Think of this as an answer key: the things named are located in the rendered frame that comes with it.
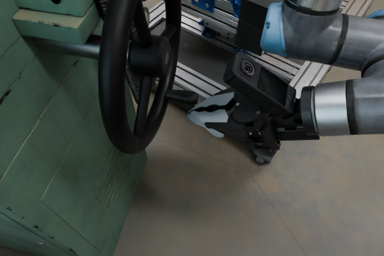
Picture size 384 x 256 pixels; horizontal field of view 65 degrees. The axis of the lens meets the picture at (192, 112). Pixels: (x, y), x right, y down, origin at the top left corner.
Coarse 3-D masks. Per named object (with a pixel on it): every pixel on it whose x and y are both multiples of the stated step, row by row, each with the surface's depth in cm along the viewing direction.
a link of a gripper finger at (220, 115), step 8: (192, 112) 52; (200, 112) 51; (208, 112) 50; (216, 112) 49; (224, 112) 48; (192, 120) 52; (200, 120) 50; (208, 120) 49; (216, 120) 48; (224, 120) 47; (216, 136) 53
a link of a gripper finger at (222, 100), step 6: (216, 96) 51; (222, 96) 51; (228, 96) 50; (204, 102) 52; (210, 102) 51; (216, 102) 50; (222, 102) 50; (228, 102) 49; (234, 102) 50; (198, 108) 52; (204, 108) 51; (210, 108) 51; (216, 108) 51; (222, 108) 50; (228, 108) 50
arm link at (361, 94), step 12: (372, 72) 39; (348, 84) 39; (360, 84) 38; (372, 84) 37; (348, 96) 38; (360, 96) 37; (372, 96) 36; (348, 108) 38; (360, 108) 37; (372, 108) 36; (360, 120) 37; (372, 120) 37; (360, 132) 39; (372, 132) 38
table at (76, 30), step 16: (0, 0) 37; (0, 16) 38; (16, 16) 40; (32, 16) 40; (48, 16) 40; (64, 16) 40; (96, 16) 42; (0, 32) 38; (16, 32) 41; (32, 32) 41; (48, 32) 40; (64, 32) 39; (80, 32) 39; (0, 48) 39
